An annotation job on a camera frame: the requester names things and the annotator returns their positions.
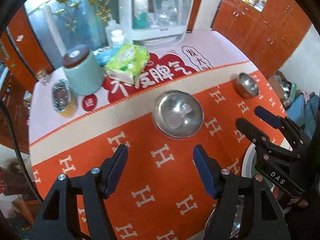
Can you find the white pill bottle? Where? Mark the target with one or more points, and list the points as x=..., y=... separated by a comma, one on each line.
x=117, y=38

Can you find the foil covered yellow cup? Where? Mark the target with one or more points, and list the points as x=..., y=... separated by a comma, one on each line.
x=63, y=98

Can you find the small steel bowl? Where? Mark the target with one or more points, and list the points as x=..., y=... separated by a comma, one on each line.
x=246, y=86

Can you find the green wet wipes pack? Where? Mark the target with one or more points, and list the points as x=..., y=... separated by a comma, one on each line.
x=127, y=64

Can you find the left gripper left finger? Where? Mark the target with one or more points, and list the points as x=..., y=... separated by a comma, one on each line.
x=58, y=217

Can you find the large steel bowl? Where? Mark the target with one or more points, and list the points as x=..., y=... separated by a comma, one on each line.
x=177, y=114

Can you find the wooden cabinets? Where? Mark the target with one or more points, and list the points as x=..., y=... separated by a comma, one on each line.
x=268, y=37

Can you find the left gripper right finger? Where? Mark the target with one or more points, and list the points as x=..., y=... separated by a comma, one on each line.
x=261, y=214

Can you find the light green ceramic jar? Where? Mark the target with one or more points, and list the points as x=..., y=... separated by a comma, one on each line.
x=83, y=72

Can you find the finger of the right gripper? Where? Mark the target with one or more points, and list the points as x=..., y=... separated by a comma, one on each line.
x=294, y=135
x=260, y=139

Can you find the large white plate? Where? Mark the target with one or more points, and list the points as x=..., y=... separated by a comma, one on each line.
x=249, y=171

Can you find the white sterilizer cabinet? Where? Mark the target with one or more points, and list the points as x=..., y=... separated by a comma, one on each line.
x=154, y=23

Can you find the pink printed tablecloth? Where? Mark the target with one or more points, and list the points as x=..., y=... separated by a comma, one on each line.
x=200, y=50

